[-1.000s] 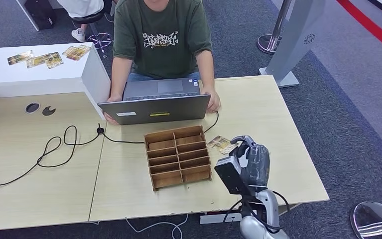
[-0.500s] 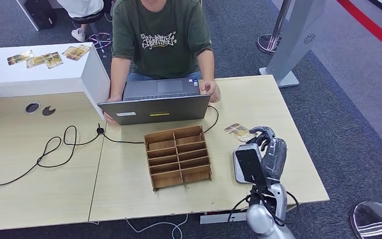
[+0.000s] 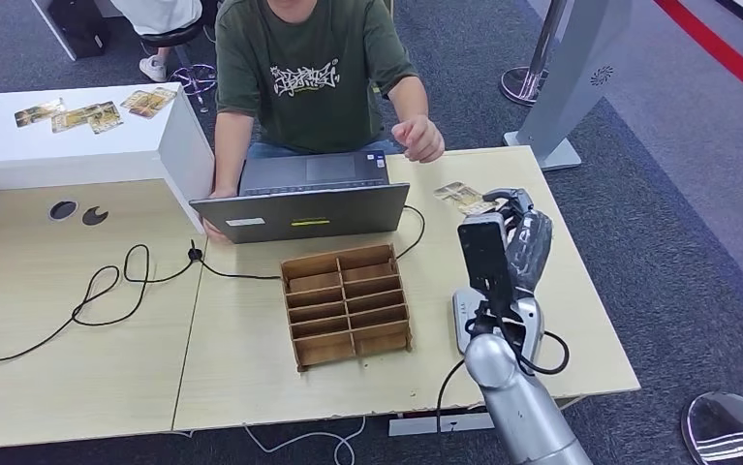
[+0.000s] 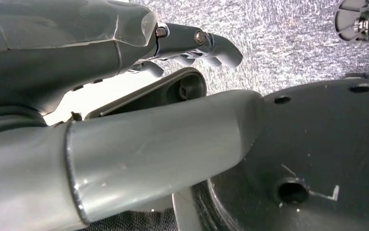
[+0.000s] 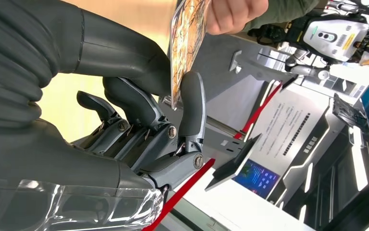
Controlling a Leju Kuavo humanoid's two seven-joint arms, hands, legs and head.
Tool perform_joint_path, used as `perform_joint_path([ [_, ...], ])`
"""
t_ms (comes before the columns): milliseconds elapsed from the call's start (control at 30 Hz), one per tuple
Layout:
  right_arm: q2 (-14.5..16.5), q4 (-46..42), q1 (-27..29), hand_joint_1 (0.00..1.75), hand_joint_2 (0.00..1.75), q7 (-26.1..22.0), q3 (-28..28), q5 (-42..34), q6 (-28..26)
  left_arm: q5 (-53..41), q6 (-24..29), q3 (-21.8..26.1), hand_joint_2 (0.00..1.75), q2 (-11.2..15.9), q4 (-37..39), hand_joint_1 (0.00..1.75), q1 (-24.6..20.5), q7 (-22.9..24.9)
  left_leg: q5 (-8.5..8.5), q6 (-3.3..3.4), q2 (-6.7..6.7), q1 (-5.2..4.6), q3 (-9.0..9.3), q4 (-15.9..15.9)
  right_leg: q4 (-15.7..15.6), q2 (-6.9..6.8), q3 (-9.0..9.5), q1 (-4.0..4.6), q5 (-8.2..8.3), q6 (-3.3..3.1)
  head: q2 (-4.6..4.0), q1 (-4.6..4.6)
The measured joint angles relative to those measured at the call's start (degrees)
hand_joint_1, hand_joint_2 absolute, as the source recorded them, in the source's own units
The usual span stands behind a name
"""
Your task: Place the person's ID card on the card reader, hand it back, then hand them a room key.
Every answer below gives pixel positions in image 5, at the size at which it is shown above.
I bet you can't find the white black humanoid robot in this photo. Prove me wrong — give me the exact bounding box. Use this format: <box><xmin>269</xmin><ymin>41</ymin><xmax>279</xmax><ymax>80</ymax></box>
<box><xmin>248</xmin><ymin>0</ymin><xmax>369</xmax><ymax>81</ymax></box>

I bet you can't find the grey kiosk stand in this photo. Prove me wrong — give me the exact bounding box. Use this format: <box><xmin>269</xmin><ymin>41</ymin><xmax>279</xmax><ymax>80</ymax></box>
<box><xmin>229</xmin><ymin>49</ymin><xmax>299</xmax><ymax>85</ymax></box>

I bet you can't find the white pillar black cap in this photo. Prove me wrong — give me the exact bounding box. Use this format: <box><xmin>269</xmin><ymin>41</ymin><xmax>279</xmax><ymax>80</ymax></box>
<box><xmin>171</xmin><ymin>133</ymin><xmax>303</xmax><ymax>231</ymax></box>

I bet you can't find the white wall information board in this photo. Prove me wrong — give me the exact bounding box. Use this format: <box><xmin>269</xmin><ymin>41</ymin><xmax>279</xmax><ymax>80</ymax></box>
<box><xmin>251</xmin><ymin>86</ymin><xmax>331</xmax><ymax>179</ymax></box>

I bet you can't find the person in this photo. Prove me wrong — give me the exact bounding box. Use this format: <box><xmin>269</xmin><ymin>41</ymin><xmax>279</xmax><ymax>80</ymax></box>
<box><xmin>205</xmin><ymin>0</ymin><xmax>320</xmax><ymax>36</ymax></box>

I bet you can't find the blue display screen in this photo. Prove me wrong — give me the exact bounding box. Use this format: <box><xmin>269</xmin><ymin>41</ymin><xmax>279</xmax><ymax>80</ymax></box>
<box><xmin>233</xmin><ymin>158</ymin><xmax>281</xmax><ymax>199</ymax></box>

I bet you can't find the red barrier belt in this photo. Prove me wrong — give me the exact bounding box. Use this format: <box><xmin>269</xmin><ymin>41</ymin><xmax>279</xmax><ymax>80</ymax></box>
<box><xmin>142</xmin><ymin>82</ymin><xmax>283</xmax><ymax>231</ymax></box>

